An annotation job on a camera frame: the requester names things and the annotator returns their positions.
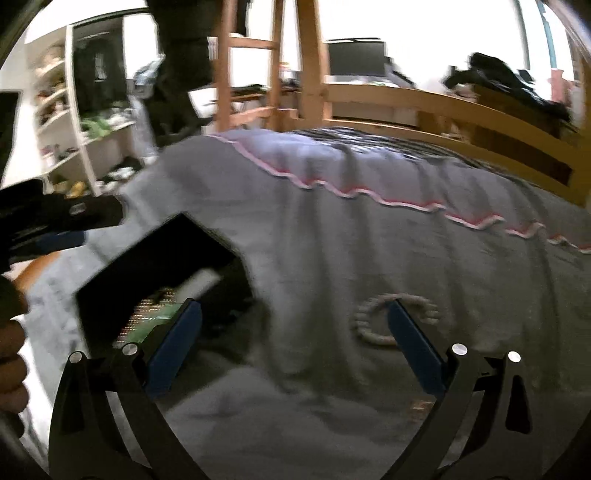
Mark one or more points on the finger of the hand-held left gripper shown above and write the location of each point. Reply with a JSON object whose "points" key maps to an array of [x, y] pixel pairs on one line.
{"points": [[92, 212], [60, 241]]}

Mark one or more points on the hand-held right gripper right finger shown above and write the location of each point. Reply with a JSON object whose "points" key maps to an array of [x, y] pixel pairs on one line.
{"points": [[415, 348]]}

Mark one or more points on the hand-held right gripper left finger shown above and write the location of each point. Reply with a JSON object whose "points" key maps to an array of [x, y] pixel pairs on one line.
{"points": [[178, 350]]}

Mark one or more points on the green bangle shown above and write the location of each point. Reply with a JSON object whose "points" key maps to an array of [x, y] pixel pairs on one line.
{"points": [[161, 316]]}

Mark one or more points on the black rectangular box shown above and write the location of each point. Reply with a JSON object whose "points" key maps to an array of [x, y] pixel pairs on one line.
{"points": [[152, 258]]}

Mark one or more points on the person's left hand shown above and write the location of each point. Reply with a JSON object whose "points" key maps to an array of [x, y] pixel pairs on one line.
{"points": [[10, 364]]}

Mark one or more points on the white shelf unit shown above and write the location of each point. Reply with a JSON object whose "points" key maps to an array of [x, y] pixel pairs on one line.
{"points": [[78, 138]]}

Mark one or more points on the green plush toy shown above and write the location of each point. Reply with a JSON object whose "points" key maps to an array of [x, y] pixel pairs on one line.
{"points": [[97, 127]]}

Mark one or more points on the grey duvet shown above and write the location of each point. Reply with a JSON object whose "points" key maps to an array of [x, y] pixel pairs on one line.
{"points": [[369, 230]]}

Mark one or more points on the hanging dark clothes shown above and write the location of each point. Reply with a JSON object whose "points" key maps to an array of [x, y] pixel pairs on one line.
{"points": [[99, 64]]}

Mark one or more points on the hanging black coat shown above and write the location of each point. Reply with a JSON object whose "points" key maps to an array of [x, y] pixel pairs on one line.
{"points": [[184, 69]]}

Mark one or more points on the wooden ladder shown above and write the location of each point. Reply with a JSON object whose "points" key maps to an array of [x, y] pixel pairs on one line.
{"points": [[226, 69]]}

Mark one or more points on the checkered bed sheet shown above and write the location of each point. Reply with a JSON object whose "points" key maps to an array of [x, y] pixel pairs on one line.
{"points": [[369, 138]]}

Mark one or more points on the wooden desk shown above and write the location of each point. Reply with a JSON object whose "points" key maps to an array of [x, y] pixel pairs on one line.
{"points": [[512, 108]]}

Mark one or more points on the pile of black clothes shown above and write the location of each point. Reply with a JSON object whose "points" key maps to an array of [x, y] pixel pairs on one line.
{"points": [[503, 71]]}

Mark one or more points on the black computer monitor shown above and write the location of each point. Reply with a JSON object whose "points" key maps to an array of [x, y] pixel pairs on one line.
{"points": [[355, 57]]}

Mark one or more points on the wooden bed frame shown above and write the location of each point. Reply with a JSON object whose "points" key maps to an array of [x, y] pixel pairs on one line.
{"points": [[415, 99]]}

